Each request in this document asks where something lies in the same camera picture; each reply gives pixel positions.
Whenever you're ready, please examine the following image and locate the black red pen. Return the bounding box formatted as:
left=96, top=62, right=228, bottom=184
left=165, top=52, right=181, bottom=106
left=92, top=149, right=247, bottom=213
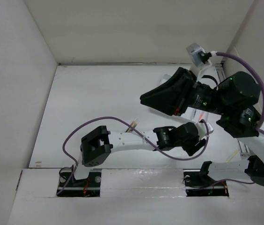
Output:
left=125, top=118, right=139, bottom=133

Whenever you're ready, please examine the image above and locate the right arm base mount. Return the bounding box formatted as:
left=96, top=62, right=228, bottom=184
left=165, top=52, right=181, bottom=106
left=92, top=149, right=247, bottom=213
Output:
left=182, top=161, right=229, bottom=197

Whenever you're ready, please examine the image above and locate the yellow cable tie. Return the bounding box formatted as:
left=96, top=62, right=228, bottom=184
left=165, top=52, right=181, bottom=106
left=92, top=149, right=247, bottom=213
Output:
left=226, top=150, right=239, bottom=162

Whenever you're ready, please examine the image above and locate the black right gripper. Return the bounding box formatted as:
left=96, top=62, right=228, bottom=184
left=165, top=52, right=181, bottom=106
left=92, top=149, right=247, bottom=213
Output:
left=140, top=65, right=231, bottom=115

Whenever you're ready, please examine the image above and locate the white divided tray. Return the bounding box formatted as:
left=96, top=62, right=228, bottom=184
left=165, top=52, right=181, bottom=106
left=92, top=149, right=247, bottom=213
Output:
left=159, top=74, right=218, bottom=134

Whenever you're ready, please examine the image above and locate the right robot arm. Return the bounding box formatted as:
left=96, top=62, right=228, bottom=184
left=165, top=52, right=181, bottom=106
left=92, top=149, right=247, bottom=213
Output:
left=140, top=67, right=264, bottom=186

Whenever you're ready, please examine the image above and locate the purple cable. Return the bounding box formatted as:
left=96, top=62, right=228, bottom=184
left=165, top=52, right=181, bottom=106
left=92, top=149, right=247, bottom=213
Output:
left=57, top=116, right=211, bottom=195
left=188, top=51, right=264, bottom=189

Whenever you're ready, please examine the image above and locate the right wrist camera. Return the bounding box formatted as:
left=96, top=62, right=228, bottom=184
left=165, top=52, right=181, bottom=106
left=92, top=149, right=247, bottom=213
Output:
left=186, top=43, right=212, bottom=68

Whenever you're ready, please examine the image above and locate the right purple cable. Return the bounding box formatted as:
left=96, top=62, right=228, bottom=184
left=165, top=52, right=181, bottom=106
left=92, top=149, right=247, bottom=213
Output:
left=188, top=51, right=264, bottom=189

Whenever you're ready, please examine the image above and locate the red wires left slot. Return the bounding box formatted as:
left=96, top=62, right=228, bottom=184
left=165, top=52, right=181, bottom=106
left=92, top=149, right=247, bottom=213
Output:
left=81, top=178, right=92, bottom=196

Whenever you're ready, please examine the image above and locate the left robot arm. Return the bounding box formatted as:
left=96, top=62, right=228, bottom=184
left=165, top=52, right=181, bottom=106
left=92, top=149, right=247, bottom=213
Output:
left=70, top=120, right=213, bottom=186

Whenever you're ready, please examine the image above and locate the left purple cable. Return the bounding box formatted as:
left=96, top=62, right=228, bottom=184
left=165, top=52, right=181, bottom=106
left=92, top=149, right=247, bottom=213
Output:
left=57, top=116, right=211, bottom=195

